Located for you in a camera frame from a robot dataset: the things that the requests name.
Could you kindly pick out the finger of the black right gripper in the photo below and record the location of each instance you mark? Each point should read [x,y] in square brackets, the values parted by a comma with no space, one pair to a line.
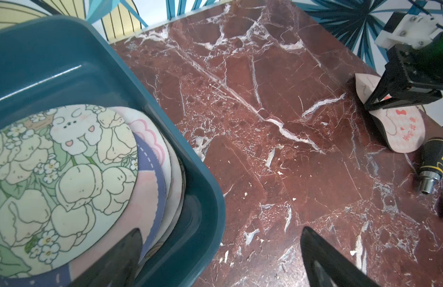
[327,267]

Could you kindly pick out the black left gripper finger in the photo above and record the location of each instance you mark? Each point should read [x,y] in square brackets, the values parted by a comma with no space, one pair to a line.
[117,267]

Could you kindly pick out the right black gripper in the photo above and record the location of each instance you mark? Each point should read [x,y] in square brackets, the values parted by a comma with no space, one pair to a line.
[411,77]

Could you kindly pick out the pink bow bear coaster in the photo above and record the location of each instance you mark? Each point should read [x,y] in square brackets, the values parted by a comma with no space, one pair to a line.
[402,128]

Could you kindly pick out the purple bunny round coaster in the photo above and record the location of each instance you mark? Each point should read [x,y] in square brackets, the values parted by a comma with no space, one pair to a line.
[146,215]

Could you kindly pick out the green sketch round coaster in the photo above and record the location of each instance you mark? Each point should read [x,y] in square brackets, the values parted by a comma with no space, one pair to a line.
[35,152]

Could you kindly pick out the pink kitty round coaster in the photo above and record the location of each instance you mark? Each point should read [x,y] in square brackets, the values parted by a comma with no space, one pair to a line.
[144,127]

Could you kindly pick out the teal plastic storage tray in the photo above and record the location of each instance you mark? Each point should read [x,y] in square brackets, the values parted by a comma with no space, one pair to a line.
[61,60]

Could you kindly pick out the yellow black screwdriver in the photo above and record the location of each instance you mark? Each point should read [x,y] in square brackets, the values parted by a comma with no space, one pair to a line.
[431,169]

